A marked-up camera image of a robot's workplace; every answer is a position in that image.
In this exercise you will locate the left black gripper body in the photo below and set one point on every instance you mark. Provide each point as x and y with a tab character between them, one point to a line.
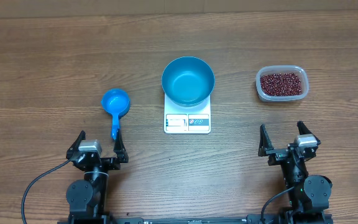
106	165

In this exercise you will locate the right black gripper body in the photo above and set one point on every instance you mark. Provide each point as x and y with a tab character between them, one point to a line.
278	156

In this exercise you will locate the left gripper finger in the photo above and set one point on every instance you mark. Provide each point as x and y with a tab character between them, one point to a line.
74	147
119	148

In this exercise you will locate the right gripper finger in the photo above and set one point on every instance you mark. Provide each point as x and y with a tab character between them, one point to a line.
304	130
265	144

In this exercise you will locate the blue plastic measuring scoop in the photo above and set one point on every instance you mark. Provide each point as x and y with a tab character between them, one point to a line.
116	102

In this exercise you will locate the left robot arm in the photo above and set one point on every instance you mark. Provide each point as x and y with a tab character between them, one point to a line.
87	196

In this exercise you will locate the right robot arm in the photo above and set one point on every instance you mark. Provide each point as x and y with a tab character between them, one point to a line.
308	194

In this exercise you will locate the white digital kitchen scale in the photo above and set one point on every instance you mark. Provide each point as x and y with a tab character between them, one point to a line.
187	120

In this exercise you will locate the teal blue bowl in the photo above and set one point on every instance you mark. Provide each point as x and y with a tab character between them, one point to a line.
188	81

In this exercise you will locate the red adzuki beans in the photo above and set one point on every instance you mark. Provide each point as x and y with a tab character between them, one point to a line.
281	84

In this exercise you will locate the clear plastic food container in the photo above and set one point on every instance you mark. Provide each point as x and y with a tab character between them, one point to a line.
282	69

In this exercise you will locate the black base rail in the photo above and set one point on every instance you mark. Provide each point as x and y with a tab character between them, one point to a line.
250	219

